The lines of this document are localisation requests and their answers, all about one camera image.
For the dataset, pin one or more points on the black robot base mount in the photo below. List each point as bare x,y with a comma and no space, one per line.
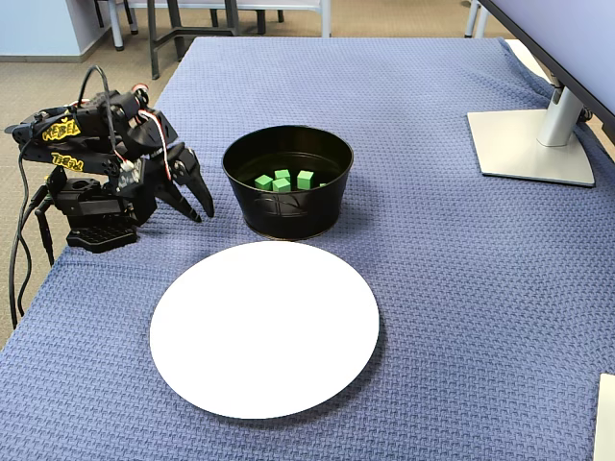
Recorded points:
103,237

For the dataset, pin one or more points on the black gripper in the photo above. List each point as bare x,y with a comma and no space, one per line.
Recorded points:
179,177

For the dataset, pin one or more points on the computer monitor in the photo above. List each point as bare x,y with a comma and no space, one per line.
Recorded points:
576,29

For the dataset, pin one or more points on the dark chair leg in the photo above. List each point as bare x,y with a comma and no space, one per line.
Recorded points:
260,23

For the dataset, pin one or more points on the gray metal table leg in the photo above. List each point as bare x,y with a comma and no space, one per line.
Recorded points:
154,48

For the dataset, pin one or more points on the gray chair leg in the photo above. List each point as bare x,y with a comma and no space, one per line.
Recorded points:
475,19

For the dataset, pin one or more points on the light gray furniture leg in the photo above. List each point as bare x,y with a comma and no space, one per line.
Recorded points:
117,29

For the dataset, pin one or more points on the white round plate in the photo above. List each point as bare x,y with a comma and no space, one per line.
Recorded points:
264,331

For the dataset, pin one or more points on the blue woven tablecloth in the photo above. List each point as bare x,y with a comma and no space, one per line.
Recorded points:
432,288

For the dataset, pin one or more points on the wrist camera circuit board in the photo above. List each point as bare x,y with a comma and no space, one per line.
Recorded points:
129,175

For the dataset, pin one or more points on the black metal bucket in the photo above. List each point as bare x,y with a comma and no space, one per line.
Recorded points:
288,216

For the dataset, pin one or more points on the white table leg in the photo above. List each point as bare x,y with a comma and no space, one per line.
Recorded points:
326,19

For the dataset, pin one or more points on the white flat box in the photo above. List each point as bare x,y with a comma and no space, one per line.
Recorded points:
606,422

